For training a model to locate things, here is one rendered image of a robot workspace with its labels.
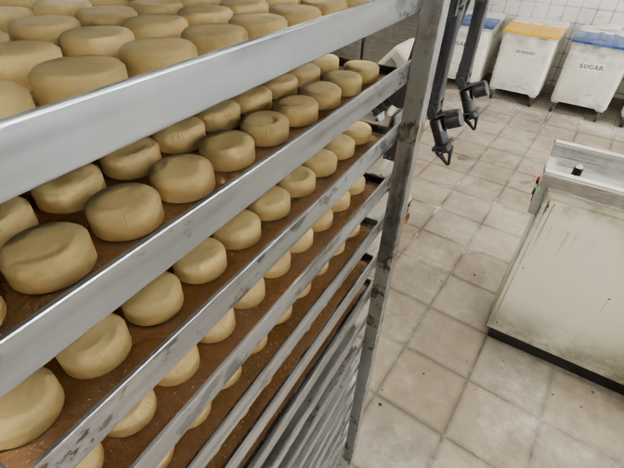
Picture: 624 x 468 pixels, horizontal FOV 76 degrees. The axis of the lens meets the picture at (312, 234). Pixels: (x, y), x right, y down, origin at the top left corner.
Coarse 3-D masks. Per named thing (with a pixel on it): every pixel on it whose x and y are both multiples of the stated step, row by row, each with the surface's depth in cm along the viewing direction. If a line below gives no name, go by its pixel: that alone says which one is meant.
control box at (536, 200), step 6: (546, 162) 160; (552, 162) 159; (552, 168) 155; (534, 192) 155; (540, 192) 149; (534, 198) 151; (540, 198) 150; (534, 204) 153; (528, 210) 155; (534, 210) 154
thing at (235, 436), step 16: (352, 272) 78; (336, 304) 71; (320, 320) 68; (304, 336) 66; (288, 368) 61; (272, 384) 59; (256, 400) 57; (256, 416) 55; (240, 432) 53; (224, 448) 51; (208, 464) 50
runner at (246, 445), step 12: (372, 264) 77; (360, 276) 73; (348, 300) 71; (336, 312) 66; (324, 336) 65; (312, 348) 61; (300, 372) 60; (288, 384) 57; (276, 396) 55; (276, 408) 56; (264, 420) 53; (252, 432) 51; (252, 444) 52; (240, 456) 50
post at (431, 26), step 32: (448, 0) 51; (416, 32) 54; (416, 64) 56; (416, 96) 58; (416, 128) 61; (416, 160) 66; (384, 224) 73; (384, 256) 78; (384, 288) 82; (352, 416) 117; (352, 448) 128
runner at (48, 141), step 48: (384, 0) 42; (240, 48) 25; (288, 48) 30; (336, 48) 36; (96, 96) 18; (144, 96) 20; (192, 96) 23; (0, 144) 16; (48, 144) 17; (96, 144) 19; (0, 192) 16
